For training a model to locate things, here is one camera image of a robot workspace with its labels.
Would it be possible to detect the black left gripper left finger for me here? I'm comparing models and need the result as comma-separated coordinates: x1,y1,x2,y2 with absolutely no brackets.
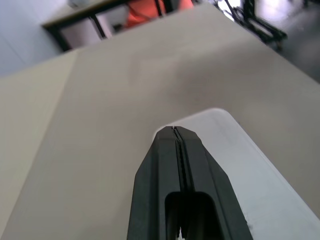
126,126,183,240

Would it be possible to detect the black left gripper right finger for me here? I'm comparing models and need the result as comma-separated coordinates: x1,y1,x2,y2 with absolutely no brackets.
174,126,254,240

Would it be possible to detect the white plastic pencil case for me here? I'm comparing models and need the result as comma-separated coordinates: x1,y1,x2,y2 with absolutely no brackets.
154,107,320,240

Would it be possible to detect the orange object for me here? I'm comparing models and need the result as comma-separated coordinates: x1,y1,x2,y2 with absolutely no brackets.
123,0,195,29

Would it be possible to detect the black metal stand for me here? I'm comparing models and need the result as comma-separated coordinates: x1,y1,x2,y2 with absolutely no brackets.
212,0,289,50

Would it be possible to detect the black framed side table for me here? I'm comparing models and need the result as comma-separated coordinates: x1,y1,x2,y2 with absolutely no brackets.
41,0,196,54

